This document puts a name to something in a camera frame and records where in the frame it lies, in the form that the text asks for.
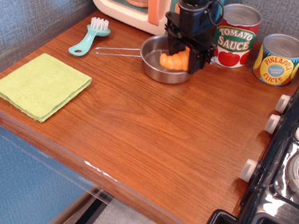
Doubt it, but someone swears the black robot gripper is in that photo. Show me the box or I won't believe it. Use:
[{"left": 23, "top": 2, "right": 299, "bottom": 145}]
[{"left": 165, "top": 0, "right": 223, "bottom": 74}]

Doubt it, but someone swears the orange plastic toy croissant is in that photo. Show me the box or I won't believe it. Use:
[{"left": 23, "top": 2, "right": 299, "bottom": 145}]
[{"left": 159, "top": 47, "right": 190, "bottom": 72}]

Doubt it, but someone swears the small stainless steel pot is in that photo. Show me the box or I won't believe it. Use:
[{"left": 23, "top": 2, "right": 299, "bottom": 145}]
[{"left": 94, "top": 35, "right": 191, "bottom": 84}]

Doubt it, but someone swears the tomato sauce toy can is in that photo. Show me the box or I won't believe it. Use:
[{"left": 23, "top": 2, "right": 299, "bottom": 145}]
[{"left": 214, "top": 3, "right": 262, "bottom": 68}]

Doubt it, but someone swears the teal toy microwave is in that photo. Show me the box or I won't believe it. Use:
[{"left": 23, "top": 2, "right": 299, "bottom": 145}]
[{"left": 93, "top": 0, "right": 224, "bottom": 38}]

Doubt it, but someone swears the teal toy dish brush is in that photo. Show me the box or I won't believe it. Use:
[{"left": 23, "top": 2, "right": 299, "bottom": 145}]
[{"left": 68, "top": 17, "right": 111, "bottom": 57}]

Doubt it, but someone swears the pineapple slices toy can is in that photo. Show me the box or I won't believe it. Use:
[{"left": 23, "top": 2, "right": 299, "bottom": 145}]
[{"left": 252, "top": 33, "right": 299, "bottom": 86}]

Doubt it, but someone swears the white stove knob upper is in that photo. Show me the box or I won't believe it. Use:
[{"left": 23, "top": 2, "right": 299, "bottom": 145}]
[{"left": 275, "top": 95, "right": 291, "bottom": 114}]

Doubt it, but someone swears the white stove knob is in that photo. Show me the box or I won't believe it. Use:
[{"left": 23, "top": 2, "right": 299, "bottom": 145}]
[
  {"left": 239, "top": 159, "right": 258, "bottom": 183},
  {"left": 275, "top": 95, "right": 291, "bottom": 114},
  {"left": 264, "top": 114, "right": 281, "bottom": 135}
]

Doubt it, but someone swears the white stove knob middle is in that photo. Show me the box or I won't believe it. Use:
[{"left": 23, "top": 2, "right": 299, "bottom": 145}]
[{"left": 264, "top": 114, "right": 281, "bottom": 135}]

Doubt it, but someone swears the white stove knob lower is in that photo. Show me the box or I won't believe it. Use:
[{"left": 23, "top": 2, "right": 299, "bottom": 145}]
[{"left": 239, "top": 159, "right": 258, "bottom": 183}]

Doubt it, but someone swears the green folded cloth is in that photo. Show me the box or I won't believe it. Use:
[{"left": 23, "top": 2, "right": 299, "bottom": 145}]
[{"left": 0, "top": 53, "right": 92, "bottom": 122}]

